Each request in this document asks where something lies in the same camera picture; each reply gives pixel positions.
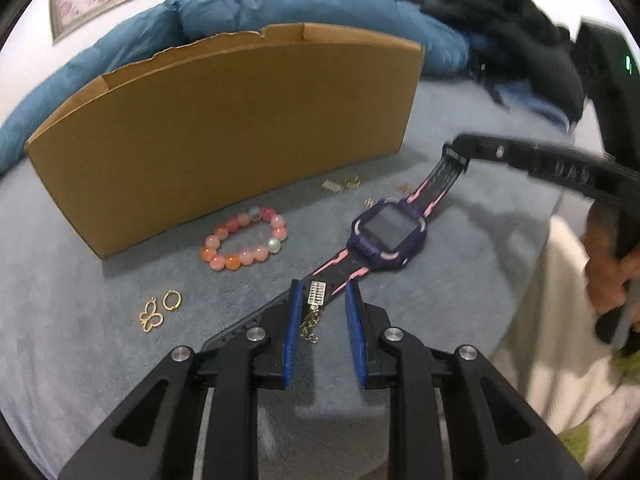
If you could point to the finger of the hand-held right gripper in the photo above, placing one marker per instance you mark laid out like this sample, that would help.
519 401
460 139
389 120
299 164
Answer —
492 151

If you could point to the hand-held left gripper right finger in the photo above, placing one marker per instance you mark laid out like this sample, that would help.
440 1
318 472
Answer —
356 345

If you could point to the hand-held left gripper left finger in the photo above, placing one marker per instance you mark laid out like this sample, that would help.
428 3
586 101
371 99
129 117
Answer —
292 340

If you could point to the purple and pink smartwatch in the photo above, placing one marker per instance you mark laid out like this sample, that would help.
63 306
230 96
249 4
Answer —
390 230

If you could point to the gold hoop earring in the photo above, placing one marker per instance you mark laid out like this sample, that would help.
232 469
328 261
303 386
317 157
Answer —
165 302

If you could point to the gold butterfly earring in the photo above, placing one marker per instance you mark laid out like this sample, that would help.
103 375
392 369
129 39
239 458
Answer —
149 312

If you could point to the small metal clip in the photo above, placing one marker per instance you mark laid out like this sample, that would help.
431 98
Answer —
332 186

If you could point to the brown cardboard box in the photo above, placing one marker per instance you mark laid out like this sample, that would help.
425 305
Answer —
225 135

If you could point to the person's right hand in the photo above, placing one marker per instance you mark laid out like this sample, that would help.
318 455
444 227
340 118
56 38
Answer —
600 270

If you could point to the black clothes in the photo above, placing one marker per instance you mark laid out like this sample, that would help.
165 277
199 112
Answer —
500 20

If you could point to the blue duvet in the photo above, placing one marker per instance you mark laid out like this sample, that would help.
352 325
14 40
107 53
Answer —
300 5

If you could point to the grey fleece blanket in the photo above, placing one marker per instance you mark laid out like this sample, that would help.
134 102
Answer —
50 335

